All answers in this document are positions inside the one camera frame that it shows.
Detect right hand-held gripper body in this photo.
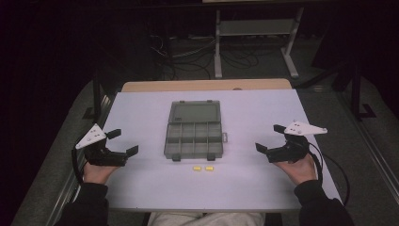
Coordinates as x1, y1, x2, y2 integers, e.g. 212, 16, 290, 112
266, 120, 328, 164

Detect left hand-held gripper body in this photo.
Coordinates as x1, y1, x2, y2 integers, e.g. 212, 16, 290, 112
74, 122, 128, 168

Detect grey plastic compartment box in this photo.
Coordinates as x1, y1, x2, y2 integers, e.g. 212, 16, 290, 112
163, 100, 229, 162

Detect person's right hand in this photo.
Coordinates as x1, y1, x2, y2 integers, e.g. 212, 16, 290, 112
272, 153, 318, 186

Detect person's left hand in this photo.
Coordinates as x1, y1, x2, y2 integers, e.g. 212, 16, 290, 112
82, 161, 120, 186

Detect black metal stand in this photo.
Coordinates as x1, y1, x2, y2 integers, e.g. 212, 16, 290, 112
82, 76, 109, 121
332, 62, 377, 121

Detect white table board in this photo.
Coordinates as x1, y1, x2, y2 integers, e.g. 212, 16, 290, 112
103, 89, 343, 212

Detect wooden table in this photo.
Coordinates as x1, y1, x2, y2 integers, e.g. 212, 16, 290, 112
120, 78, 294, 93

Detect person's light grey pants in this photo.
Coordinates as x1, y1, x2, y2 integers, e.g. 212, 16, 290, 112
146, 211, 266, 226

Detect white metal stand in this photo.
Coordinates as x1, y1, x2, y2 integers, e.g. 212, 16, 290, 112
214, 7, 306, 80

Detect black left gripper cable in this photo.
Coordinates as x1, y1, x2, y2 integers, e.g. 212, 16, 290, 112
71, 144, 86, 185

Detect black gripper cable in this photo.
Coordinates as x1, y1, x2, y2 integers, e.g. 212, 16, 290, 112
71, 144, 86, 185
308, 141, 325, 185

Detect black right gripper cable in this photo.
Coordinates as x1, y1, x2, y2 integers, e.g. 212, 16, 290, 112
308, 141, 325, 185

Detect thin black cable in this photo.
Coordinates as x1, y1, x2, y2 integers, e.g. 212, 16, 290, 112
322, 153, 351, 207

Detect tangle of floor cables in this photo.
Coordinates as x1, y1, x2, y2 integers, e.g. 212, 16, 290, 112
149, 33, 262, 80

